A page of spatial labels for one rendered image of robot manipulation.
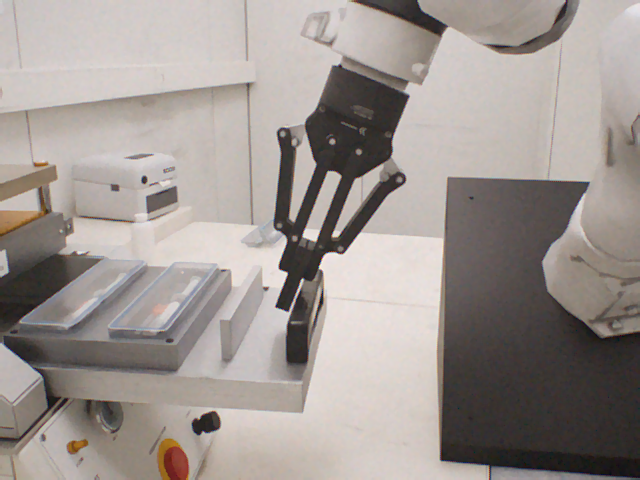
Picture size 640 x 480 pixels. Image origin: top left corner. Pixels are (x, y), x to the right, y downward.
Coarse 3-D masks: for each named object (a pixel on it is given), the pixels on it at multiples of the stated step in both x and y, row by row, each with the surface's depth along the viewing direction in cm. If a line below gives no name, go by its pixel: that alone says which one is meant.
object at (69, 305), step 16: (96, 272) 68; (112, 272) 68; (128, 272) 68; (64, 288) 63; (80, 288) 63; (96, 288) 63; (112, 288) 63; (48, 304) 59; (64, 304) 59; (80, 304) 59; (96, 304) 59; (32, 320) 56; (48, 320) 56; (64, 320) 56
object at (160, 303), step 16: (176, 272) 68; (192, 272) 68; (208, 272) 68; (160, 288) 63; (176, 288) 64; (192, 288) 64; (144, 304) 59; (160, 304) 59; (176, 304) 59; (128, 320) 56; (144, 320) 56; (160, 320) 56
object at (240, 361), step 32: (256, 288) 66; (224, 320) 55; (256, 320) 64; (320, 320) 66; (192, 352) 57; (224, 352) 56; (256, 352) 57; (64, 384) 54; (96, 384) 54; (128, 384) 54; (160, 384) 53; (192, 384) 53; (224, 384) 53; (256, 384) 52; (288, 384) 52
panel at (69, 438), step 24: (72, 408) 57; (144, 408) 68; (168, 408) 73; (192, 408) 78; (48, 432) 53; (72, 432) 56; (96, 432) 59; (120, 432) 63; (144, 432) 67; (168, 432) 71; (192, 432) 76; (48, 456) 52; (72, 456) 55; (96, 456) 58; (120, 456) 61; (144, 456) 65; (192, 456) 74
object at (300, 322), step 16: (320, 272) 67; (304, 288) 62; (320, 288) 65; (304, 304) 58; (288, 320) 55; (304, 320) 55; (288, 336) 55; (304, 336) 54; (288, 352) 55; (304, 352) 55
